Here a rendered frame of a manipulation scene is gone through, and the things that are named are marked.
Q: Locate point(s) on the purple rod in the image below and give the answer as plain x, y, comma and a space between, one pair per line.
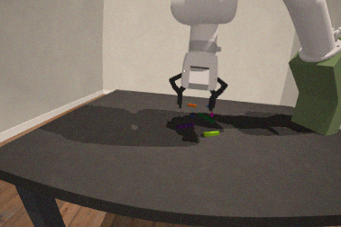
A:
185, 125

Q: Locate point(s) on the lime green rod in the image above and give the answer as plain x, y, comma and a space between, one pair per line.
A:
206, 134

